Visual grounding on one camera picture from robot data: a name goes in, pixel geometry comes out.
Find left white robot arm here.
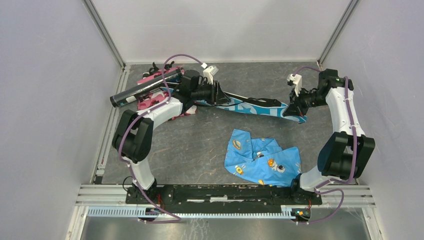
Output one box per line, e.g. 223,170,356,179
112,70,231,204

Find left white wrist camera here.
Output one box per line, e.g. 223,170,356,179
201,62,219,85

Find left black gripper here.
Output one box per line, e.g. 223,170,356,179
191,79,231,106

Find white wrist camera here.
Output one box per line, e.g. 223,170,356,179
286,73,302,97
201,62,219,85

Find blue sport racket bag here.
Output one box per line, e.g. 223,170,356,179
169,84,307,123

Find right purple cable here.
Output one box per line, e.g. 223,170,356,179
293,66,359,224

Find blue astronaut print cloth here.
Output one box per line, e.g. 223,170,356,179
224,129,302,187

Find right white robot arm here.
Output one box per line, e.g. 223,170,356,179
283,68,376,204

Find black shuttlecock tube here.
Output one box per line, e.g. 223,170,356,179
109,67,184,108

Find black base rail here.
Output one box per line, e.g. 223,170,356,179
125,184,323,220

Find pink camouflage shorts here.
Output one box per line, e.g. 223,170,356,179
137,62,198,121

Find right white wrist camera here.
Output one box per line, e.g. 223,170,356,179
286,73,302,97

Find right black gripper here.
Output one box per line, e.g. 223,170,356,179
283,86,328,117

